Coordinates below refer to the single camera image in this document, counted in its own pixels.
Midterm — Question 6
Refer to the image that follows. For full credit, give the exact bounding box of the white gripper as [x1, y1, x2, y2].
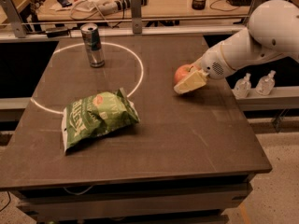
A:
[174, 44, 235, 94]

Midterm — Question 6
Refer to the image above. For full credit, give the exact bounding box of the red apple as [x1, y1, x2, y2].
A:
[174, 64, 190, 85]

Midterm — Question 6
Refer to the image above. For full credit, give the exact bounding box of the tall silver drink can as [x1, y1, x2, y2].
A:
[80, 23, 105, 68]

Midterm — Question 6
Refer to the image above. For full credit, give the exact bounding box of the wooden background desk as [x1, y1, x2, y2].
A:
[37, 0, 253, 22]

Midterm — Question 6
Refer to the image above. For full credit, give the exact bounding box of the clear sanitizer bottle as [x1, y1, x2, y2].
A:
[255, 70, 276, 95]
[233, 73, 251, 98]

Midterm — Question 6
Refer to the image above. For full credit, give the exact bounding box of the black mesh cup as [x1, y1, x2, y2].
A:
[192, 0, 206, 10]

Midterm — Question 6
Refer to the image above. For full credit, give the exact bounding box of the clear sanitizer bottle right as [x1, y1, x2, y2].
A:
[255, 70, 276, 95]

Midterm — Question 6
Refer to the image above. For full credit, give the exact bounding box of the white power strip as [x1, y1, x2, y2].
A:
[96, 0, 149, 17]

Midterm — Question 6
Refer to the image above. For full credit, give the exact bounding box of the middle metal bracket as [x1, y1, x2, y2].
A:
[131, 0, 142, 34]

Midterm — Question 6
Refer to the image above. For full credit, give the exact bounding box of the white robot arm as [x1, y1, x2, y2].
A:
[174, 0, 299, 94]

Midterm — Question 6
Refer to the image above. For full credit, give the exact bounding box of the clear sanitizer bottle left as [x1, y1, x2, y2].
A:
[233, 73, 251, 98]

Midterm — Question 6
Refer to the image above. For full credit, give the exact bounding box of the left metal bracket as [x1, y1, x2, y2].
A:
[0, 0, 27, 38]

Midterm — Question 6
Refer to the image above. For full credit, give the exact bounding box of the green jalapeno chip bag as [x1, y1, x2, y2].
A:
[62, 88, 140, 152]

